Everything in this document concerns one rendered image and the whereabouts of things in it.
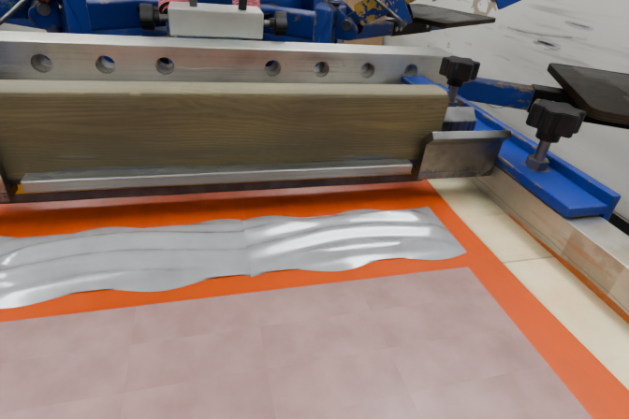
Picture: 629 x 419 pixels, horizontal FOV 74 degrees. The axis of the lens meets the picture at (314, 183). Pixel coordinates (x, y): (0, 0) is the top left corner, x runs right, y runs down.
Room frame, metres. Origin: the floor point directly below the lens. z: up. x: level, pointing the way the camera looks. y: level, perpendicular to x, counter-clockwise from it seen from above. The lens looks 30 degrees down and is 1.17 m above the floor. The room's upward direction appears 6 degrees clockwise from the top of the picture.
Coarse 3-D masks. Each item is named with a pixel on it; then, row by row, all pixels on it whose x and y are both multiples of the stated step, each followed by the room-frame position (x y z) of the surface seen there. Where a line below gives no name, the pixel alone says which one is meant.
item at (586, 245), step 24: (504, 192) 0.36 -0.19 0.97; (528, 192) 0.33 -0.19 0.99; (528, 216) 0.32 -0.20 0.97; (552, 216) 0.30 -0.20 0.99; (600, 216) 0.30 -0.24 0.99; (552, 240) 0.29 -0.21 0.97; (576, 240) 0.27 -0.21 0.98; (600, 240) 0.26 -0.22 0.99; (624, 240) 0.27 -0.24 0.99; (576, 264) 0.26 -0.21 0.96; (600, 264) 0.25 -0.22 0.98; (624, 264) 0.24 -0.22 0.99; (600, 288) 0.24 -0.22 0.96; (624, 288) 0.23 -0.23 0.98; (624, 312) 0.22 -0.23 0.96
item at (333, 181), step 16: (384, 176) 0.37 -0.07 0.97; (400, 176) 0.37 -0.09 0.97; (64, 192) 0.28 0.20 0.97; (80, 192) 0.28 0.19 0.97; (96, 192) 0.29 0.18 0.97; (112, 192) 0.29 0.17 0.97; (128, 192) 0.29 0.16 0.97; (144, 192) 0.30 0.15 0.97; (160, 192) 0.30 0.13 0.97; (176, 192) 0.31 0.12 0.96; (192, 192) 0.31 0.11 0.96; (208, 192) 0.32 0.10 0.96
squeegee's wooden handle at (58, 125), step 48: (0, 96) 0.26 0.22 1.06; (48, 96) 0.27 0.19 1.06; (96, 96) 0.28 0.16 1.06; (144, 96) 0.29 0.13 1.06; (192, 96) 0.30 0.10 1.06; (240, 96) 0.31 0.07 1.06; (288, 96) 0.33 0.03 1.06; (336, 96) 0.34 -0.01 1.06; (384, 96) 0.35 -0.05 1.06; (432, 96) 0.37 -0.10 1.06; (0, 144) 0.26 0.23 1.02; (48, 144) 0.27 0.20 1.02; (96, 144) 0.28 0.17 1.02; (144, 144) 0.29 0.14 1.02; (192, 144) 0.30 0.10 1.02; (240, 144) 0.31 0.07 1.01; (288, 144) 0.33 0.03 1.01; (336, 144) 0.34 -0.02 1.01; (384, 144) 0.35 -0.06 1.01
